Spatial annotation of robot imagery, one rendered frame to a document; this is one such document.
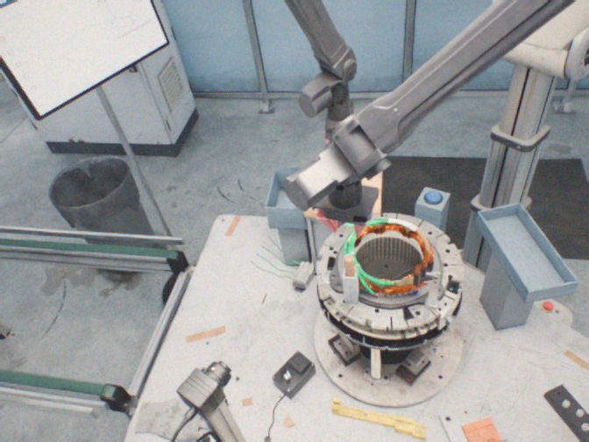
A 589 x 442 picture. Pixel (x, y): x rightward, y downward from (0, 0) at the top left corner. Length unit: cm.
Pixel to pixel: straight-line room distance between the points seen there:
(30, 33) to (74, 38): 12
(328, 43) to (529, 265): 67
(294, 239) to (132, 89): 200
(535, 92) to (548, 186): 179
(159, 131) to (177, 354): 211
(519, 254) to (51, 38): 137
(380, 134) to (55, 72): 117
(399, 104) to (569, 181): 249
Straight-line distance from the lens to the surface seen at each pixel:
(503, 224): 130
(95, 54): 166
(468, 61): 56
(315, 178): 67
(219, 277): 153
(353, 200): 77
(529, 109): 126
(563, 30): 110
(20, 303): 297
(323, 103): 113
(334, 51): 107
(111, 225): 247
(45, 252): 195
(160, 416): 134
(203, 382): 64
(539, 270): 122
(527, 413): 131
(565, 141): 335
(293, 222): 130
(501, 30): 54
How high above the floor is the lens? 195
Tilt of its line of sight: 46 degrees down
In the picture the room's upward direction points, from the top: 10 degrees counter-clockwise
